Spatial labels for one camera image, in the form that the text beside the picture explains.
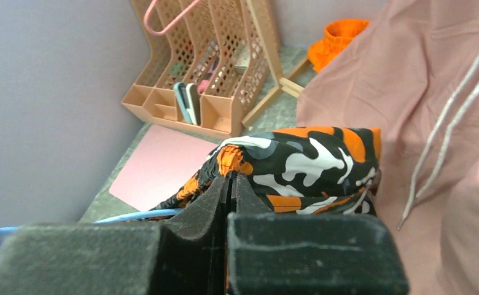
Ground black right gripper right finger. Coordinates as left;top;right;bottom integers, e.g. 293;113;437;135
227;174;410;294

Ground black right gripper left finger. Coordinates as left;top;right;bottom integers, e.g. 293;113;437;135
0;177;228;294

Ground orange camouflage shorts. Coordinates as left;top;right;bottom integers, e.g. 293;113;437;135
157;126;381;215

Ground light blue wire hanger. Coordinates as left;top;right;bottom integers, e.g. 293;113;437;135
0;208;185;247

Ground pink hanging shorts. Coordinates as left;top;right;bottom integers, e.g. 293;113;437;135
297;1;479;294

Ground pink mat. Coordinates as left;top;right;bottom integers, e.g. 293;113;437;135
109;125;217;211

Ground peach desk organizer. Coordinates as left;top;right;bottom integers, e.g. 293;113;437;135
122;1;270;139

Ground orange knitted object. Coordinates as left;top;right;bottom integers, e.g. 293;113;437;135
307;18;370;73

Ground pink empty wire hanger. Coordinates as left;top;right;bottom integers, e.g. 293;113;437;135
142;0;201;36

